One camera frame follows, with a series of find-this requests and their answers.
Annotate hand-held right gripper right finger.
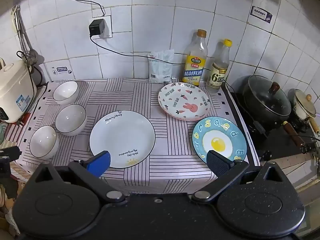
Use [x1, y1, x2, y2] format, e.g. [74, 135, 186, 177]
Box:
[191, 150, 290, 203]

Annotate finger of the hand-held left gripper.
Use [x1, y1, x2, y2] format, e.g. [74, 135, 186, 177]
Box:
[0, 146, 20, 162]

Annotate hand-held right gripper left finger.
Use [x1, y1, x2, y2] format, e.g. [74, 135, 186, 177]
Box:
[31, 151, 126, 205]

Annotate blue fried egg plate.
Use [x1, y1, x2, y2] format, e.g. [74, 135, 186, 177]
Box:
[192, 116, 248, 165]

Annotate white bowl with dark rim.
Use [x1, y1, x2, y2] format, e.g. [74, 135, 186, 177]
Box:
[29, 125, 60, 159]
[52, 80, 79, 105]
[55, 104, 87, 137]

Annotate white plate with black rim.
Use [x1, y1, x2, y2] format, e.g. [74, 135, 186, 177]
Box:
[89, 110, 156, 169]

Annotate pink rabbit print plate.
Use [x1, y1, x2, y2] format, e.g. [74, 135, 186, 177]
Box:
[158, 82, 210, 121]

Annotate red striped cloth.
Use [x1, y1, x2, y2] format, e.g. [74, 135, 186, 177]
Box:
[0, 122, 18, 145]

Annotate striped white tablecloth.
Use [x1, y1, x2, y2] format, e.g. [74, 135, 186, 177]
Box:
[5, 78, 260, 195]

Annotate black induction stove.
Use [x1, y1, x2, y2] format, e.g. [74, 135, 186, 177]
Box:
[226, 82, 318, 157]

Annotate white rice cooker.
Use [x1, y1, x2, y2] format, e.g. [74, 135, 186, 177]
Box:
[0, 57, 38, 124]

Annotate black pot with glass lid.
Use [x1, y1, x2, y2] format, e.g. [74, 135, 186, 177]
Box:
[241, 75, 292, 131]

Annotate clear vinegar bottle yellow cap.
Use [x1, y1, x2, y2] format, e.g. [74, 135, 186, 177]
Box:
[206, 39, 233, 93]

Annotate cooking wine bottle yellow label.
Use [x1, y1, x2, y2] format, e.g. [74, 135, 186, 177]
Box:
[182, 29, 208, 87]

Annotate small white enamel pot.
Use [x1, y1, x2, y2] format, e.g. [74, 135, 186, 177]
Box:
[287, 89, 320, 135]

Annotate white plastic bag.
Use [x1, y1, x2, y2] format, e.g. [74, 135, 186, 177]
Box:
[149, 50, 175, 83]

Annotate hanging metal ladle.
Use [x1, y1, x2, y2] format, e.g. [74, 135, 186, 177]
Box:
[11, 7, 40, 67]

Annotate black power adapter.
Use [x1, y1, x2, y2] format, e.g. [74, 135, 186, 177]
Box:
[89, 19, 106, 37]

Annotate wooden pan handle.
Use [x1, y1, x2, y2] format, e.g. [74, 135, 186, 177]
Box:
[283, 121, 305, 148]

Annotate black rice cooker cord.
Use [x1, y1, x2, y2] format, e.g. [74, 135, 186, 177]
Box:
[16, 51, 43, 88]

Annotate small white wall sticker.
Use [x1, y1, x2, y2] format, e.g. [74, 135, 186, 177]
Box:
[51, 66, 73, 76]

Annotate black adapter cable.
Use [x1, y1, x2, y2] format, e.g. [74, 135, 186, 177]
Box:
[54, 0, 237, 94]

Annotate white wall socket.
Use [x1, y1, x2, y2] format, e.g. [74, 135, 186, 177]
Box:
[89, 15, 113, 39]

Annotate dark blue wall sticker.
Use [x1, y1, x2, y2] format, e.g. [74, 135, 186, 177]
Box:
[250, 6, 273, 24]

